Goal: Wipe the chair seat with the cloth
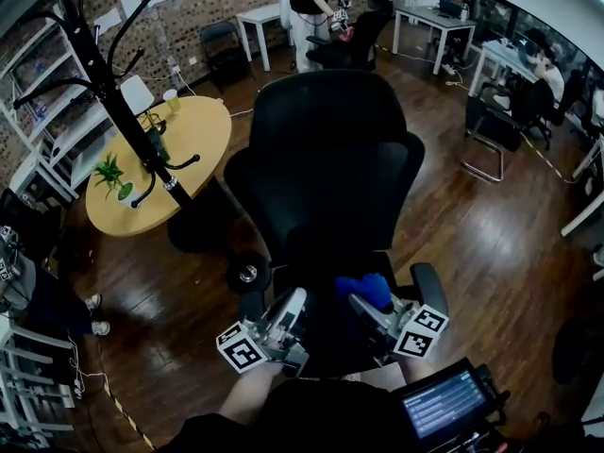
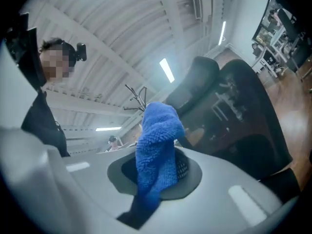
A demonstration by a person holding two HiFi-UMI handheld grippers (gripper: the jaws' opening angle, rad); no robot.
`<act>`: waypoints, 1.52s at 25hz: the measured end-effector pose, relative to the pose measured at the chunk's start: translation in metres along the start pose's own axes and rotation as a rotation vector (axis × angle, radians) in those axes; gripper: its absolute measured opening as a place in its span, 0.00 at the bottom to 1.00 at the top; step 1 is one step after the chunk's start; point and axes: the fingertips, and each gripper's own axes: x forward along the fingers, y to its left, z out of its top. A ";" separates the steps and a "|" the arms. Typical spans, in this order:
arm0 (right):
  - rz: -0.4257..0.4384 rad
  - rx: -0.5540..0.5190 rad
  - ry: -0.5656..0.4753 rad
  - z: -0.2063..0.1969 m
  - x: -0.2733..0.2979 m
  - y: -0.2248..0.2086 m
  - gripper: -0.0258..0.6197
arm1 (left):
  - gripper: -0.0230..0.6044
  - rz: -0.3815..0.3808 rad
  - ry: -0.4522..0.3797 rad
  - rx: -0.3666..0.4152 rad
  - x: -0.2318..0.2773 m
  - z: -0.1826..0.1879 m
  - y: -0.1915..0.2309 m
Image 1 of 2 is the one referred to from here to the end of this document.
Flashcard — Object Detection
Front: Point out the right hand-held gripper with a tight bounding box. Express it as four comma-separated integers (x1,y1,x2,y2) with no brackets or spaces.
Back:
347,292,450,368

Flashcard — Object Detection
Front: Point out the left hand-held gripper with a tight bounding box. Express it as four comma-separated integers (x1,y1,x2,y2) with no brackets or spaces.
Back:
215,286,311,378

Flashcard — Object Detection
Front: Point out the blue cloth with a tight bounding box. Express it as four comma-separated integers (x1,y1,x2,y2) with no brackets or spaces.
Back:
334,272,394,314

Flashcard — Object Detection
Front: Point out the person's left forearm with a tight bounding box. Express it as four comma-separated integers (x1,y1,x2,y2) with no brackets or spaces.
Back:
215,360,286,428

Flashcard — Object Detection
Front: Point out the person's right forearm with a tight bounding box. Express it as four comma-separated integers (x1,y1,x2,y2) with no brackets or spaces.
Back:
399,355,436,390

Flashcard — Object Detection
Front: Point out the black cantilever chair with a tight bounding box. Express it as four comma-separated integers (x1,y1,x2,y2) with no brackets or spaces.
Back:
459,92,524,184

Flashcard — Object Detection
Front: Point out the black office chair with headrest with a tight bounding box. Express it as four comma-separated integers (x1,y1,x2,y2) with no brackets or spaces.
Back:
305,0,395,72

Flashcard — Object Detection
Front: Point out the black swivel chair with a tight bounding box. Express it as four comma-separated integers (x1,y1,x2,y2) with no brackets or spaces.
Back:
511,76,558,152

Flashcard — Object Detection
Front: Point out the black folding chair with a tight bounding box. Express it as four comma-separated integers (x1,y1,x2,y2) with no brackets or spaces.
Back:
199,20,257,85

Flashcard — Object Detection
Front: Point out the person's black shirt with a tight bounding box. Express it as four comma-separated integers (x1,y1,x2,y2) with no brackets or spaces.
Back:
159,377,421,453

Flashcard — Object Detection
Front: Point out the black chest-mounted screen device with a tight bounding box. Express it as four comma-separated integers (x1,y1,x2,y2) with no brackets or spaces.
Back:
399,357,512,453

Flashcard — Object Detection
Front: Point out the round wooden table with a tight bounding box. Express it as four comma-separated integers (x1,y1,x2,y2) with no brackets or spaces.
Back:
84,94,234,239

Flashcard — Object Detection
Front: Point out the yellow-black floor tape strip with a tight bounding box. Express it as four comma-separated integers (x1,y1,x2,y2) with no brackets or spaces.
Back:
100,374,156,451
517,130,579,186

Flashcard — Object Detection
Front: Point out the dark green box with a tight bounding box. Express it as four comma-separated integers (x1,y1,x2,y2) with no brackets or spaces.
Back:
144,127,172,163

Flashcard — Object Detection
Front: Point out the small green potted plant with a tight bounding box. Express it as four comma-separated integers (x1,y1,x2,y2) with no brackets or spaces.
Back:
91,152,137,206

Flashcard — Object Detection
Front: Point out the black coat rack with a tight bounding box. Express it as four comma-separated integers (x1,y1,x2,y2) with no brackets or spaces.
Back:
12,0,202,210

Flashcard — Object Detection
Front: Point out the white table lamp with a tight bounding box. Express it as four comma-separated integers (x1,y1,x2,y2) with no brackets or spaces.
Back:
119,74,164,129

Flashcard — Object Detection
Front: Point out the white metal rack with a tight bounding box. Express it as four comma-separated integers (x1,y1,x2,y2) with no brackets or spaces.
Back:
0,316,77,445

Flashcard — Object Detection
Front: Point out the long white desk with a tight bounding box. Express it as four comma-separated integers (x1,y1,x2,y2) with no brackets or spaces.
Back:
468,39,545,99

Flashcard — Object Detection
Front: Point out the white desk with grey top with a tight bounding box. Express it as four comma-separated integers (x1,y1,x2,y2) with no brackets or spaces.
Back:
391,5,478,76

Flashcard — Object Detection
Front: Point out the small white table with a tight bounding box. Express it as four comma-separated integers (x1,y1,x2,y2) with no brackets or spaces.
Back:
235,2,285,74

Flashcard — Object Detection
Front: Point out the white metal shelf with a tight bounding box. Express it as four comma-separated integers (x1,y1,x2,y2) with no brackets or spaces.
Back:
0,14,120,205

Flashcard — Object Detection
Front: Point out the black laptop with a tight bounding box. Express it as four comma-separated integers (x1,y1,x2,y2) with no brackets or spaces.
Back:
437,0,467,19

